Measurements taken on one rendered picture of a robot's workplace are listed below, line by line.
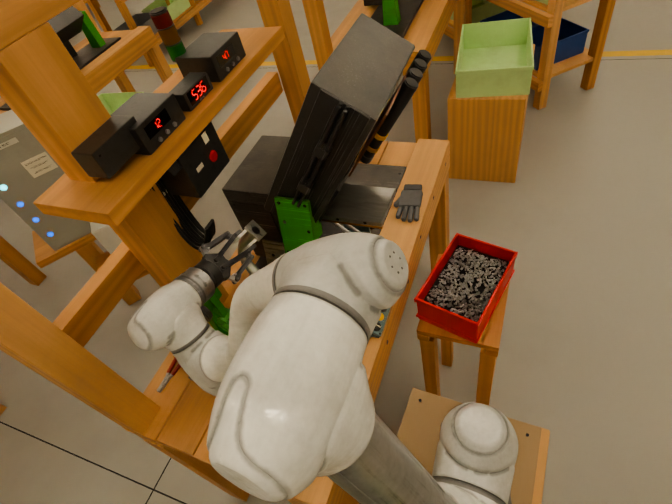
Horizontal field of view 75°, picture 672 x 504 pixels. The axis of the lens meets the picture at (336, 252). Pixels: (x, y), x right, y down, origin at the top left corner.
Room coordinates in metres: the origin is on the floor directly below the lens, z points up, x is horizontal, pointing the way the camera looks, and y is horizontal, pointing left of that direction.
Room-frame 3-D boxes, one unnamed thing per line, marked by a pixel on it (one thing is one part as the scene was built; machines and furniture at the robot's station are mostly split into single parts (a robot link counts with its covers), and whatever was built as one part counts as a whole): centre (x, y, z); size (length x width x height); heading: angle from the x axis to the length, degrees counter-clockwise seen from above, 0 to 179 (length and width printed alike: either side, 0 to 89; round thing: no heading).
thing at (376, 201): (1.11, -0.04, 1.11); 0.39 x 0.16 x 0.03; 56
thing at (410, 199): (1.21, -0.32, 0.91); 0.20 x 0.11 x 0.03; 153
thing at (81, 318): (1.31, 0.39, 1.23); 1.30 x 0.05 x 0.09; 146
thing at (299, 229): (1.00, 0.08, 1.17); 0.13 x 0.12 x 0.20; 146
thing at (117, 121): (0.98, 0.43, 1.59); 0.15 x 0.07 x 0.07; 146
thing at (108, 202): (1.25, 0.30, 1.52); 0.90 x 0.25 x 0.04; 146
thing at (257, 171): (1.27, 0.14, 1.07); 0.30 x 0.18 x 0.34; 146
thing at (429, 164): (0.95, -0.15, 0.82); 1.50 x 0.14 x 0.15; 146
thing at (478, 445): (0.28, -0.17, 1.05); 0.18 x 0.16 x 0.22; 145
